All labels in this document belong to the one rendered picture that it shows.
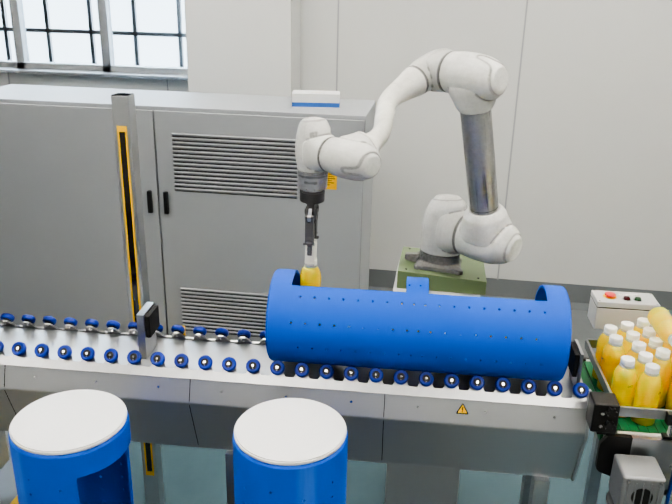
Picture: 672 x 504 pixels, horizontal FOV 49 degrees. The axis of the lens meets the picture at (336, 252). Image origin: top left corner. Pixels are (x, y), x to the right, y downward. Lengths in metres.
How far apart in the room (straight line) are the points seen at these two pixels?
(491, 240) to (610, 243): 2.66
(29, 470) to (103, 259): 2.42
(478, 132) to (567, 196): 2.66
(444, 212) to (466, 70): 0.59
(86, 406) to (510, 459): 1.26
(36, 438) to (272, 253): 2.20
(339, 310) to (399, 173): 2.90
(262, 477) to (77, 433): 0.46
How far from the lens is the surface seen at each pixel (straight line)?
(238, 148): 3.77
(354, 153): 2.00
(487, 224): 2.57
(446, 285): 2.73
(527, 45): 4.84
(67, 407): 2.04
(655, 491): 2.22
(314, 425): 1.88
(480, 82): 2.33
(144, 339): 2.41
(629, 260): 5.26
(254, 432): 1.86
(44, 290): 4.48
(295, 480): 1.78
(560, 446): 2.38
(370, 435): 2.34
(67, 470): 1.90
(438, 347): 2.15
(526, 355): 2.18
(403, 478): 3.15
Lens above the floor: 2.08
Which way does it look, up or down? 21 degrees down
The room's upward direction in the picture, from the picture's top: 1 degrees clockwise
